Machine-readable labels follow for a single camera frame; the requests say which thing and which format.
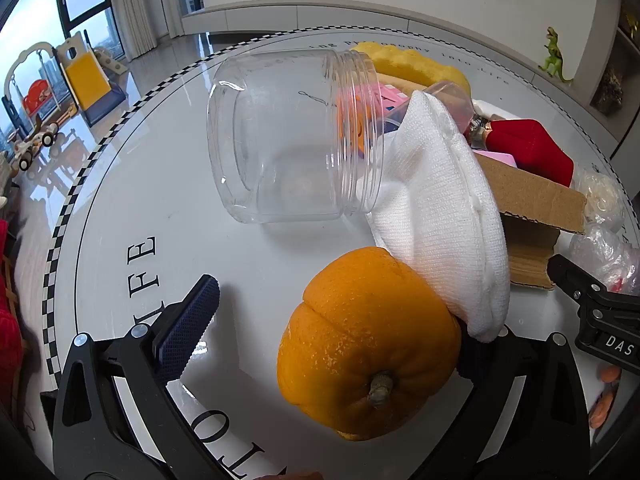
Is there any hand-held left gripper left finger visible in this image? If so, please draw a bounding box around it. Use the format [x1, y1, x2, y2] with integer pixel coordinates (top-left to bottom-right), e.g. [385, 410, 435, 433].
[52, 274, 226, 480]

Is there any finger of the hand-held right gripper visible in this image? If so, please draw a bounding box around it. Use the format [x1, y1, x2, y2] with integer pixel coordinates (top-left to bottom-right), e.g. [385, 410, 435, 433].
[546, 253, 609, 307]

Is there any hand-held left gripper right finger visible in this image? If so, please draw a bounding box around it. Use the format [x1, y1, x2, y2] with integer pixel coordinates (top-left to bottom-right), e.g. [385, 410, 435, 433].
[415, 324, 594, 480]

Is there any brown cardboard box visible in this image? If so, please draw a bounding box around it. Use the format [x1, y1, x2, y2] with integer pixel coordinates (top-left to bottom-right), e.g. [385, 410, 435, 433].
[472, 152, 587, 290]

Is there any white knitted sock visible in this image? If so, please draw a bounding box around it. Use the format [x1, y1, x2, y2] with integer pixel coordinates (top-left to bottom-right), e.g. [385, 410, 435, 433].
[365, 91, 511, 344]

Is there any orange fruit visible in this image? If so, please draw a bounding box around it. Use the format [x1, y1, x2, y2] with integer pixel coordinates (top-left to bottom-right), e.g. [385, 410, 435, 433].
[276, 246, 462, 442]

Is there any clear plastic bag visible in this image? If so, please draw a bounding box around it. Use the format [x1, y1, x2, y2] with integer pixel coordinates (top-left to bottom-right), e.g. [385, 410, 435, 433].
[567, 225, 640, 294]
[570, 165, 626, 234]

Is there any red box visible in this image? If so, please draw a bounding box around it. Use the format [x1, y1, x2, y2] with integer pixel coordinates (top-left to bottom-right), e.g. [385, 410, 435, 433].
[484, 119, 574, 187]

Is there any pink box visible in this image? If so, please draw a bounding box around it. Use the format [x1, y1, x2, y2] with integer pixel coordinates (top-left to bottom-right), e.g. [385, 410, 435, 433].
[473, 149, 519, 170]

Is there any red cloth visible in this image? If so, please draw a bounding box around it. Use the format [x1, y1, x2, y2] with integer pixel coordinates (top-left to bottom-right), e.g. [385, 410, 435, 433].
[0, 217, 26, 411]

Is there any dark shelf ornament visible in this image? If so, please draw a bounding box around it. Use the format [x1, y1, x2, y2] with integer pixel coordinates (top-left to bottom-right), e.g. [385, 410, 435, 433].
[595, 67, 625, 112]

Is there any small clear plastic bottle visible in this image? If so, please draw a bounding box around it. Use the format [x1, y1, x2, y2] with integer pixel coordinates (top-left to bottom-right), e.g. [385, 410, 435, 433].
[422, 81, 494, 144]

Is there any green toy dinosaur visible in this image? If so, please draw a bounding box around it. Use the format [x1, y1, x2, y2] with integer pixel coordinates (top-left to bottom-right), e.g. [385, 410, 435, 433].
[539, 26, 576, 83]

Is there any clear plastic jar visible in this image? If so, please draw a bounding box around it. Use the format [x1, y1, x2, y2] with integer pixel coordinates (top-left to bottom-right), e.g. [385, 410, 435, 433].
[206, 49, 388, 224]

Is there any wooden toy car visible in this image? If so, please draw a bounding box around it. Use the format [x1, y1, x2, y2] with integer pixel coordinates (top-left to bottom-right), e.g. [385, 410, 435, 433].
[12, 112, 58, 173]

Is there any pink orange puzzle cube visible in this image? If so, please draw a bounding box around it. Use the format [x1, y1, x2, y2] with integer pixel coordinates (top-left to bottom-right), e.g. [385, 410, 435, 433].
[336, 85, 416, 153]

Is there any yellow sponge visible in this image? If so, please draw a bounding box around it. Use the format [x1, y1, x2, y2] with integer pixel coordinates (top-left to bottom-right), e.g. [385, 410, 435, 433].
[348, 42, 472, 97]

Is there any toy swing with red seat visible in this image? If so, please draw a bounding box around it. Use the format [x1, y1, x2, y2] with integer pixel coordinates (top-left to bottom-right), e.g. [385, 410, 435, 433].
[4, 42, 78, 127]

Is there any white curtain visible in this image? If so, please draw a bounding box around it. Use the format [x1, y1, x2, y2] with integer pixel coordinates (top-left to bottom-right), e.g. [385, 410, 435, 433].
[102, 0, 173, 62]

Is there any white low cabinet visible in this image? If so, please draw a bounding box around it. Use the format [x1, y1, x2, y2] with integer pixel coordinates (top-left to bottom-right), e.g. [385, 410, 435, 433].
[181, 4, 506, 41]

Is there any large window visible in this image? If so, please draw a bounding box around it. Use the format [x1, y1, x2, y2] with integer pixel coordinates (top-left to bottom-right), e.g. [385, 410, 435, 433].
[0, 0, 126, 171]

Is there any wall shelf unit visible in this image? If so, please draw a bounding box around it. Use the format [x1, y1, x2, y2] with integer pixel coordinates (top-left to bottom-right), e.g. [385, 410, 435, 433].
[590, 7, 640, 151]

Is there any black string loop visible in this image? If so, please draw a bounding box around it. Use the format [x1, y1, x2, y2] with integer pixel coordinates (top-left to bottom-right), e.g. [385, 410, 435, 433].
[298, 91, 334, 109]

